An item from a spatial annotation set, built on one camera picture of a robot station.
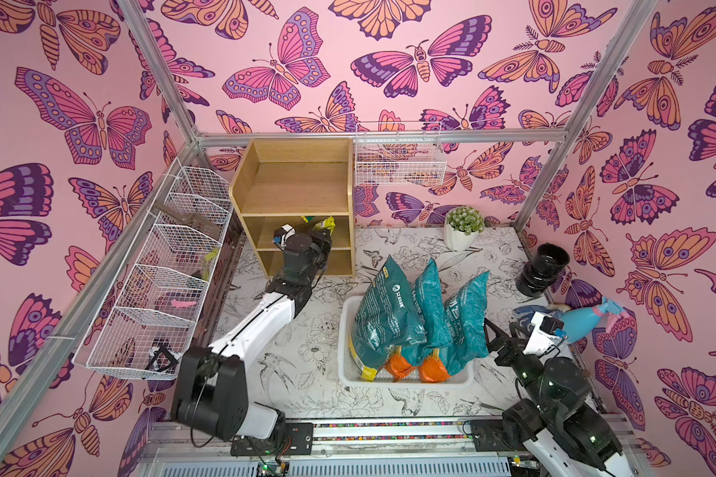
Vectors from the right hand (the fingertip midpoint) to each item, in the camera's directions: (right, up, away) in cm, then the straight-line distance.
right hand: (495, 324), depth 69 cm
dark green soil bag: (-26, +2, -2) cm, 26 cm away
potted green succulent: (+3, +26, +32) cm, 41 cm away
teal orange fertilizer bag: (-7, +3, -3) cm, 8 cm away
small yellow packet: (-41, +25, +18) cm, 52 cm away
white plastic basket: (-7, -14, +4) cm, 16 cm away
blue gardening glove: (+22, -4, +28) cm, 36 cm away
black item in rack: (-79, -7, -1) cm, 79 cm away
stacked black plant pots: (+25, +13, +21) cm, 35 cm away
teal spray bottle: (+30, -3, +14) cm, 33 cm away
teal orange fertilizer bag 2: (-15, +7, +1) cm, 17 cm away
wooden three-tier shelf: (-57, +38, +21) cm, 71 cm away
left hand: (-38, +25, +11) cm, 47 cm away
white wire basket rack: (-83, -2, +2) cm, 84 cm away
